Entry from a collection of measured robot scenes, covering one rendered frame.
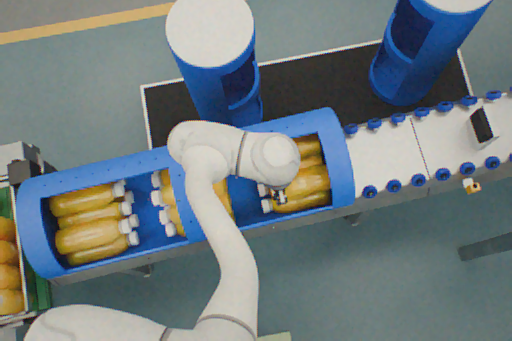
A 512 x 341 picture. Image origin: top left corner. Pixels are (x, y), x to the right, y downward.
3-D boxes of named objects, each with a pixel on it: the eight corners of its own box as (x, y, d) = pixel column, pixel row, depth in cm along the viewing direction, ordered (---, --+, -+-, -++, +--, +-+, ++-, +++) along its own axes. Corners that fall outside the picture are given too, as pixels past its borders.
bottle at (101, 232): (66, 253, 165) (129, 237, 166) (57, 256, 158) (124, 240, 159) (60, 229, 166) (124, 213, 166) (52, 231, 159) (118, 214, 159)
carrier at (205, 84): (200, 142, 267) (262, 144, 265) (162, 68, 182) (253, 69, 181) (203, 84, 274) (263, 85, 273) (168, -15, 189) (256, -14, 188)
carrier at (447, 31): (400, 37, 276) (355, 75, 272) (456, -85, 191) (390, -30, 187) (444, 79, 269) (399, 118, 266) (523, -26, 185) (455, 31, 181)
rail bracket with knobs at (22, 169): (46, 192, 187) (32, 186, 177) (23, 197, 186) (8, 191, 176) (42, 163, 189) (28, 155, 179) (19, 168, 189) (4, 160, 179)
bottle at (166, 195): (226, 196, 156) (160, 212, 156) (226, 191, 163) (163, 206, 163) (219, 171, 155) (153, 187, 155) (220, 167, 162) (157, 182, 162)
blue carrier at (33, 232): (347, 206, 178) (362, 201, 150) (64, 275, 176) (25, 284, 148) (323, 117, 182) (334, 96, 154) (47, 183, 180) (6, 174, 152)
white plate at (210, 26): (162, 65, 181) (163, 67, 182) (251, 67, 180) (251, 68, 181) (168, -15, 188) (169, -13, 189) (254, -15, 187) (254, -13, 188)
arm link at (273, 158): (303, 149, 135) (248, 137, 137) (306, 130, 120) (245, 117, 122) (293, 194, 133) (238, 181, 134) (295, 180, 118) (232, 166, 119)
